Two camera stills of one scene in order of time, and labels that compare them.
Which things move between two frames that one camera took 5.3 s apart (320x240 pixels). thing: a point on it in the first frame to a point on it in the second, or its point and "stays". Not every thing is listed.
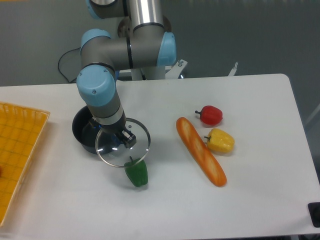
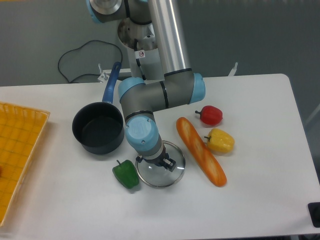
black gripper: (127, 137) to (163, 160)
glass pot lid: (115, 154) to (160, 176)
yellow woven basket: (20, 127) stays
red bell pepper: (210, 115) stays
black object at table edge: (314, 208) stays
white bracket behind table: (232, 72) stays
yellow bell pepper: (219, 141) stays
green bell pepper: (136, 171) to (126, 173)
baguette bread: (201, 152) stays
